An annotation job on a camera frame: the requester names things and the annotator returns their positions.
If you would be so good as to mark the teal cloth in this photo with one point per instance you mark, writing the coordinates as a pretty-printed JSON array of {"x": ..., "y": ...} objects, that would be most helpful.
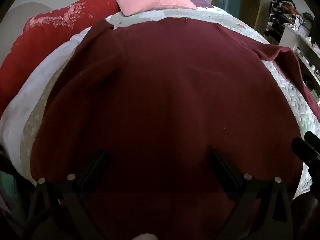
[{"x": 7, "y": 185}]

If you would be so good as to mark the white shelf unit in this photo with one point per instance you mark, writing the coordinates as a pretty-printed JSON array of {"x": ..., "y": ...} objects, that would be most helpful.
[{"x": 306, "y": 55}]

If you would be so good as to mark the round white headboard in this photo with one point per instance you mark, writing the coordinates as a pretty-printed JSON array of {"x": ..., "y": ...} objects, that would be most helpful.
[{"x": 25, "y": 12}]

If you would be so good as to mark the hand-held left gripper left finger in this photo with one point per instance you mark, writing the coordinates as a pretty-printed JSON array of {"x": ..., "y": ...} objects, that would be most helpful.
[{"x": 96, "y": 170}]

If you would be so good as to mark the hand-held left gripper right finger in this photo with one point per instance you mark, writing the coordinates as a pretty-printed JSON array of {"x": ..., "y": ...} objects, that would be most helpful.
[{"x": 222, "y": 171}]

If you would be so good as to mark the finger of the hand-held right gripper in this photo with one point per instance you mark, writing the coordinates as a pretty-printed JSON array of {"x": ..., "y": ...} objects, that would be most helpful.
[{"x": 303, "y": 148}]

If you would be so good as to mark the small desk clock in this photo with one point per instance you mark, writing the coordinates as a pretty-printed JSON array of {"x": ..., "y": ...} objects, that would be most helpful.
[{"x": 308, "y": 21}]

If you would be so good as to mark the maroon knit garment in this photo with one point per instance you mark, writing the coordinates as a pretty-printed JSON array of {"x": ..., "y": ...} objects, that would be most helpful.
[{"x": 162, "y": 92}]

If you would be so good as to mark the heart-patterned quilted bedspread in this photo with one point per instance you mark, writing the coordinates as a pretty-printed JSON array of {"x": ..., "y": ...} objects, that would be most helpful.
[{"x": 287, "y": 85}]

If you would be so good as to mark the shoe rack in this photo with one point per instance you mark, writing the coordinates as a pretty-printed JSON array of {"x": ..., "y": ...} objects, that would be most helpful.
[{"x": 277, "y": 22}]

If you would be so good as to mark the red floral duvet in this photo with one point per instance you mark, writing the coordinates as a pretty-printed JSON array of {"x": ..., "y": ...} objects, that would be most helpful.
[{"x": 37, "y": 42}]

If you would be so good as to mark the white bed sheet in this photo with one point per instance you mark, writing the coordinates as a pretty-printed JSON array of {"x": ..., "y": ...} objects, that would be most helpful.
[{"x": 25, "y": 92}]

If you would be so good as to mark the wooden door frame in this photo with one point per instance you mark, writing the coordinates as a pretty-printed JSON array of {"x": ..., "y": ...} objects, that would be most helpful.
[{"x": 251, "y": 2}]

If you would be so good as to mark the purple pillow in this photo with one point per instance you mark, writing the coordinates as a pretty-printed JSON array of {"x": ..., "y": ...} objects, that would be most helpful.
[{"x": 200, "y": 3}]

